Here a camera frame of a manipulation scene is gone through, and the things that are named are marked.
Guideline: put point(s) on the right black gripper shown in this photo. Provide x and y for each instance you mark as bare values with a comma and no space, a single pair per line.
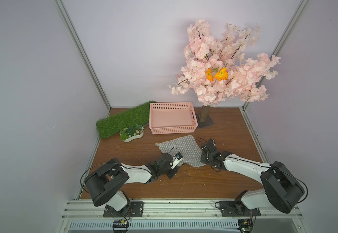
207,150

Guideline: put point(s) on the grey striped square dishcloth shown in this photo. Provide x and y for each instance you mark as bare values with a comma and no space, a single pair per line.
187,147

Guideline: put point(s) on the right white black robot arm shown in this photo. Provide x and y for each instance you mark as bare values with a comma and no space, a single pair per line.
281,190

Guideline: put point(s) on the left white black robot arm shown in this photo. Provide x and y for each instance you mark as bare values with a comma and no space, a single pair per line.
104,185

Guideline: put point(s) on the small white plant dish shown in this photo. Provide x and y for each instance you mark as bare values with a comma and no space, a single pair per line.
131,133

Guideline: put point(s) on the pink plastic basket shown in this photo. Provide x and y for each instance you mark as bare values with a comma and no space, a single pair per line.
172,118

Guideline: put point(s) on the green artificial grass mat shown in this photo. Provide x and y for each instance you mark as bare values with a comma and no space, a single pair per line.
109,126

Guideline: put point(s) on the left circuit board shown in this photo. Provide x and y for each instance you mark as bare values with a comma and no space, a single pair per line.
120,226

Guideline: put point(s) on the circuit board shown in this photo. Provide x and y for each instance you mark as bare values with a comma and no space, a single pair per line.
120,226
245,225

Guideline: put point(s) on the right circuit board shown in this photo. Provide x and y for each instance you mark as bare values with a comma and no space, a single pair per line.
245,225

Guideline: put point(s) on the pink cherry blossom tree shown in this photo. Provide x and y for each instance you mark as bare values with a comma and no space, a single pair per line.
217,69

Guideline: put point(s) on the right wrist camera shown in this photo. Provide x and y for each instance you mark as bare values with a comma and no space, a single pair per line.
211,141

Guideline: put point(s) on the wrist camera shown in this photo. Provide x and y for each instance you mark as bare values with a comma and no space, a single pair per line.
211,141
176,160

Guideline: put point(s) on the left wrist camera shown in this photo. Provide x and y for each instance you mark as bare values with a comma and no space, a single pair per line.
176,160

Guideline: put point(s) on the grey tree base plate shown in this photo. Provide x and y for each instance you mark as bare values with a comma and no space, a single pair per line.
208,121

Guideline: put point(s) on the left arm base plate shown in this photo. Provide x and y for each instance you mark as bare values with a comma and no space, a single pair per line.
132,209

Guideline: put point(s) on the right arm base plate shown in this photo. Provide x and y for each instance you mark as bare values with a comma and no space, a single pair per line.
235,209

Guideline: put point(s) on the aluminium mounting rail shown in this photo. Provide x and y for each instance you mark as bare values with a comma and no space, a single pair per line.
156,209

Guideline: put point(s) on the right aluminium frame post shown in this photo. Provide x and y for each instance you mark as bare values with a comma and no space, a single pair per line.
290,27

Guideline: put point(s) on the aluminium frame post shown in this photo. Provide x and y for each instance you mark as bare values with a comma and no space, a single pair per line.
65,16
290,27

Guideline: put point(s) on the left aluminium frame post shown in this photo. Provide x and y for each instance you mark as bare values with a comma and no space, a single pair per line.
65,16

